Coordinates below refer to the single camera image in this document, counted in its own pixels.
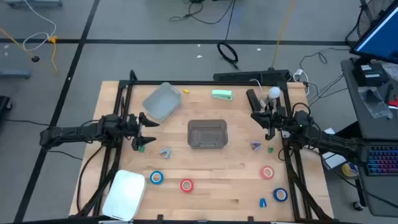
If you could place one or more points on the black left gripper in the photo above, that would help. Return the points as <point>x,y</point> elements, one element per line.
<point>129,127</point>

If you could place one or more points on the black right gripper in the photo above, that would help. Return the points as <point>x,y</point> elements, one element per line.
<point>281,119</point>

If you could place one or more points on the small green stapler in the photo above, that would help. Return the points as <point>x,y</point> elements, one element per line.
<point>270,150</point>
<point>141,149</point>

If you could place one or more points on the purple staple remover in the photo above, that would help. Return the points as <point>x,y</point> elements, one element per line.
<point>256,145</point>

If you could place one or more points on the grey staple remover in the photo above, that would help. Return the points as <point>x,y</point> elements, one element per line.
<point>165,153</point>

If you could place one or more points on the light blue tape roll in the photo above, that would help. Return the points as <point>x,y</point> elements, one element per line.
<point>151,177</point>

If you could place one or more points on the pink red tape roll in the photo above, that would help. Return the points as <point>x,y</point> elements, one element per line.
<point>262,172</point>

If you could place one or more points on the mint green stapler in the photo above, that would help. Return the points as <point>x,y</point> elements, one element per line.
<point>222,95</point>

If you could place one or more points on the dark translucent plastic bin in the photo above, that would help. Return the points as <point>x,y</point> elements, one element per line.
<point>207,133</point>

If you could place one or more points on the white plastic bin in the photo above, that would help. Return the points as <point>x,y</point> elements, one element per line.
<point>124,195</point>

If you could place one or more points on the dark blue tape roll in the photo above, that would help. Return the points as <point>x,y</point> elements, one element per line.
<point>275,194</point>

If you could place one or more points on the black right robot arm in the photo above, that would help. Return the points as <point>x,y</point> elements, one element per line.
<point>326,138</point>

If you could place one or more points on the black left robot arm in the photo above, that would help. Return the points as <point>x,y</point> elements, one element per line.
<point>71,133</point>

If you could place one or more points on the light grey plastic bin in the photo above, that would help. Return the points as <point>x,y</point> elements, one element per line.
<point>161,102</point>

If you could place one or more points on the white bulb lamp wooden base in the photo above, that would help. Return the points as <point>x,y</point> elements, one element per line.
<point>274,92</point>

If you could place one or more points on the black power strip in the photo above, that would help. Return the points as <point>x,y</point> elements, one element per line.
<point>248,76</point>

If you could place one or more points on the white power plug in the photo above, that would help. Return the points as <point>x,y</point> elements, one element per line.
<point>298,74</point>

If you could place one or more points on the white paper sheet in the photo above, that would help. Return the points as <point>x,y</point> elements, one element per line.
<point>335,160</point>

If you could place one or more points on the grey desk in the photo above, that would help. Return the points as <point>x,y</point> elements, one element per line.
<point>367,127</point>

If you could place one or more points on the clear plastic bag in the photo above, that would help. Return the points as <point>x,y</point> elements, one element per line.
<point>374,102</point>

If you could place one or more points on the black mini computer box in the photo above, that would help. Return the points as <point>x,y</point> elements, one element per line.
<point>370,74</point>

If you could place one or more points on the black caster wheel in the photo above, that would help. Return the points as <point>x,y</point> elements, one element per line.
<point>358,206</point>

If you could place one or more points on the backlit keyboard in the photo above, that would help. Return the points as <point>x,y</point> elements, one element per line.
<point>384,160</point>

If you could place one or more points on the red hand tool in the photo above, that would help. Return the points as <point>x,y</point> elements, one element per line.
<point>394,102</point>

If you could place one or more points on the black round floor plug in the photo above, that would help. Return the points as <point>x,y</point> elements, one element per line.
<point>35,58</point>

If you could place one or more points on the computer monitor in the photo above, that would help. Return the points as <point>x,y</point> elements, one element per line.
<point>379,40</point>

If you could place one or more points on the grey cart base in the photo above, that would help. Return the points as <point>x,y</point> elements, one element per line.
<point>34,3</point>
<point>14,73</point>

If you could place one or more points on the black chair base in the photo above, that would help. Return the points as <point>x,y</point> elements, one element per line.
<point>3,105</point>

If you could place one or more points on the black floor fan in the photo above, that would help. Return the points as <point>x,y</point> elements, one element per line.
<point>367,21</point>

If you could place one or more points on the black aluminium table frame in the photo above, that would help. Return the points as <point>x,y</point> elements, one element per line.
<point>199,83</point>

